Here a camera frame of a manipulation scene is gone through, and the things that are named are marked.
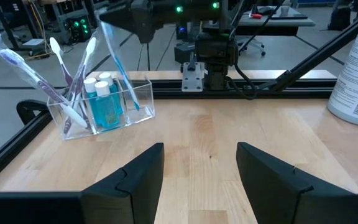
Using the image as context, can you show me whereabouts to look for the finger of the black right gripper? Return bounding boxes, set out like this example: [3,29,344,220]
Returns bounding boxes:
[99,2,136,32]

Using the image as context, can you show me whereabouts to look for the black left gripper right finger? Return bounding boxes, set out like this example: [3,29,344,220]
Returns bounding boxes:
[236,142,358,224]

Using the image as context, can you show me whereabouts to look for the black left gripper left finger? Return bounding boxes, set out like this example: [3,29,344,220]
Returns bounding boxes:
[81,142,165,224]

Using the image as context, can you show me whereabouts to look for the blue bagged toothbrush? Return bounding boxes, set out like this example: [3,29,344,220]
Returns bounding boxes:
[97,12,142,112]

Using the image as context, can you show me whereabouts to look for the purple bagged toothbrush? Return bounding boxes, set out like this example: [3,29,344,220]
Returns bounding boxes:
[0,33,89,129]
[48,36,90,125]
[61,36,99,135]

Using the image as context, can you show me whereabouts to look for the blue plastic cup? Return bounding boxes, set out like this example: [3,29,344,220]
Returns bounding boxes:
[94,81,121,129]

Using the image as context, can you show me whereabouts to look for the computer tower green lights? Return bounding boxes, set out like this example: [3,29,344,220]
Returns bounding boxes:
[66,14,92,44]

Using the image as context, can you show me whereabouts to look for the clear acrylic organizer box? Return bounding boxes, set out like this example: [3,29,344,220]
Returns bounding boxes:
[46,77,156,141]

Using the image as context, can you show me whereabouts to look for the white-legged office chair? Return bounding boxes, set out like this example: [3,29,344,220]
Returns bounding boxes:
[237,34,267,58]

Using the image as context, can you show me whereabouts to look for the grey office desk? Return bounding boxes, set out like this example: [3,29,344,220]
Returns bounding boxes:
[237,5,316,37]

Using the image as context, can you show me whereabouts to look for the white green wipes canister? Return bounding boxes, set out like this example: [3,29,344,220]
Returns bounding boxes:
[326,0,358,128]

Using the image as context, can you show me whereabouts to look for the black bag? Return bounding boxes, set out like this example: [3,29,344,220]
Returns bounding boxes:
[327,6,353,32]

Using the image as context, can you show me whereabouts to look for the black aluminium table frame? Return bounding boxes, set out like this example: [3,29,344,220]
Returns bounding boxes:
[0,15,358,192]

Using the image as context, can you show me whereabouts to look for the black curved frame handle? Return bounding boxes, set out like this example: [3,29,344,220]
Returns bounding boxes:
[16,98,50,126]

